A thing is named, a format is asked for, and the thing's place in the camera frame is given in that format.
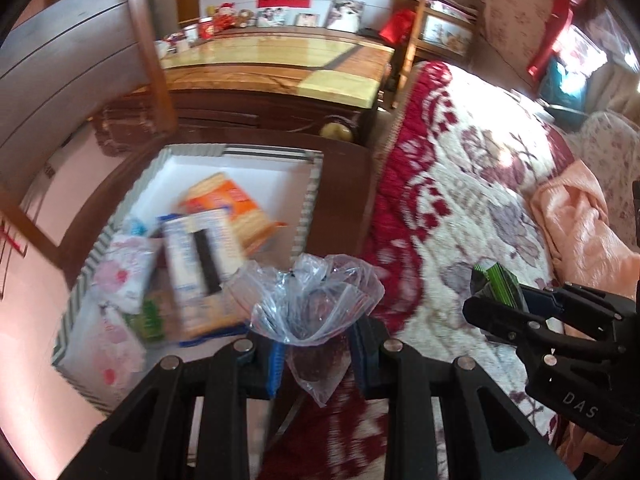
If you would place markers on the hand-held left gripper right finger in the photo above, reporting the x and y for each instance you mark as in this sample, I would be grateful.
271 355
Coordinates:
361 360

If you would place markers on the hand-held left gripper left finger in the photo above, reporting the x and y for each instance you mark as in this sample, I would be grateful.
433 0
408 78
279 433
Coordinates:
275 370

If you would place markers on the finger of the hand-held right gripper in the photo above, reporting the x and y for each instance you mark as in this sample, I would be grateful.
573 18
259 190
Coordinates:
575 305
495 317

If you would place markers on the black green snack packet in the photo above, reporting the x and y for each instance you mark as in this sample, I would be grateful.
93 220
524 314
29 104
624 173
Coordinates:
497 285

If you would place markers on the small clear bag of nuts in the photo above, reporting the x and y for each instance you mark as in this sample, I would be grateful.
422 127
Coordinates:
310 300

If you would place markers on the dark brown snack pack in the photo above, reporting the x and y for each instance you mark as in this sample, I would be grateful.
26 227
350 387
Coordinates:
205 265

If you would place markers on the white pink snack packet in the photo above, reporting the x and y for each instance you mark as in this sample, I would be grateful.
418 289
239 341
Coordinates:
127 272
117 355

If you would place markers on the orange cracker pack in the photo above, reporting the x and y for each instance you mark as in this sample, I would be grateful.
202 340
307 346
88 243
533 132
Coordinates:
230 205

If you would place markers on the green white striped box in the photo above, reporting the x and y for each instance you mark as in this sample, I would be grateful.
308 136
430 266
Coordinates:
250 180

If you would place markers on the blue white snack packet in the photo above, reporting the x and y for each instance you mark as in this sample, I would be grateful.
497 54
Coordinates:
140 227

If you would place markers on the peach quilt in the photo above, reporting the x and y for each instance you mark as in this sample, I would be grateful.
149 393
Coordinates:
580 220

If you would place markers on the floral plush blanket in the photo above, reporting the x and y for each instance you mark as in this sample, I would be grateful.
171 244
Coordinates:
450 185

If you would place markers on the floral sofa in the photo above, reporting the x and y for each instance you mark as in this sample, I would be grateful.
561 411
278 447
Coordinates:
615 155

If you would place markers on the dark wooden side table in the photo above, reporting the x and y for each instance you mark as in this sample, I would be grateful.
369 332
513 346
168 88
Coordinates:
345 200

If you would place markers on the teal bag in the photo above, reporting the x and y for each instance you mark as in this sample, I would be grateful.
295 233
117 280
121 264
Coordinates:
562 85

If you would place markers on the round cream knob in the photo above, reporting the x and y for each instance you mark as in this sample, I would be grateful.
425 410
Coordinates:
338 130

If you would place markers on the red plastic stool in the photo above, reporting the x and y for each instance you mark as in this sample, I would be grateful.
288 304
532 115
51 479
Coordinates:
560 20

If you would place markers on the wooden shelf rack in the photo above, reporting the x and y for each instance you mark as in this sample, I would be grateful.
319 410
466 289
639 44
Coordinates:
440 35

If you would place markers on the red gift bag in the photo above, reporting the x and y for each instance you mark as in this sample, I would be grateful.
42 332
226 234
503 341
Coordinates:
397 25

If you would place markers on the wooden chair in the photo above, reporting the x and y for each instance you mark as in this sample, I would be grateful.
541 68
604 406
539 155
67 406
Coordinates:
150 60

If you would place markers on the red tin can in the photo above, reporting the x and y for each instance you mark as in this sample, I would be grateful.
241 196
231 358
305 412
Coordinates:
206 27

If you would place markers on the brown teddy bear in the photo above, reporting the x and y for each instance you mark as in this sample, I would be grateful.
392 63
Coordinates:
245 18

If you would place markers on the red plush doll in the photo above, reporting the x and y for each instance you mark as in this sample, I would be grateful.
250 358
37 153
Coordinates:
225 16

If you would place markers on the large photo frame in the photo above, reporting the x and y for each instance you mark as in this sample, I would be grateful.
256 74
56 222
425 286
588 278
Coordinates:
345 15

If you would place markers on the small photo frame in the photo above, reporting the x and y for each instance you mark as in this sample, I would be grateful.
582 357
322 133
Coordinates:
307 20
275 17

